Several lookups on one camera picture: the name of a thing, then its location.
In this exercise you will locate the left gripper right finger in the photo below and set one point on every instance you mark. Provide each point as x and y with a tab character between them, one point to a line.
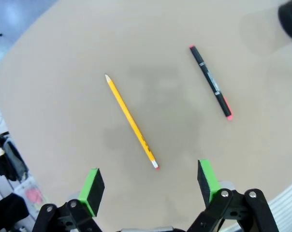
208	183

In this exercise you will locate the black garment pile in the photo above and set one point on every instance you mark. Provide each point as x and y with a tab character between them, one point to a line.
8	210

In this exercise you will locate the black marker with pink caps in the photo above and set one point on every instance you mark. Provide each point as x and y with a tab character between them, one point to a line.
210	79

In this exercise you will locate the pink and white bag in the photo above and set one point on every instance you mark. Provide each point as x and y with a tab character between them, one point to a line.
32	195

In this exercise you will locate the yellow pencil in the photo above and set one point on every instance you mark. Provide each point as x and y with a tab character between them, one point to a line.
130	118

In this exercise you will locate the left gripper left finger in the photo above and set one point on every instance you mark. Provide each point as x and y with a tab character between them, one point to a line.
92	191

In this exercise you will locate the slotted aluminium base plate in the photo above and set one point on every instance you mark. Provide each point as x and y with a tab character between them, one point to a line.
286	205

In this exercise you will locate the black clothing on rack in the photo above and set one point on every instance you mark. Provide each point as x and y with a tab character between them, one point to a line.
3	157

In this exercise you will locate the black mesh pen holder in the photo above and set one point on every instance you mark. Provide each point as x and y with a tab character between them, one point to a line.
291	17

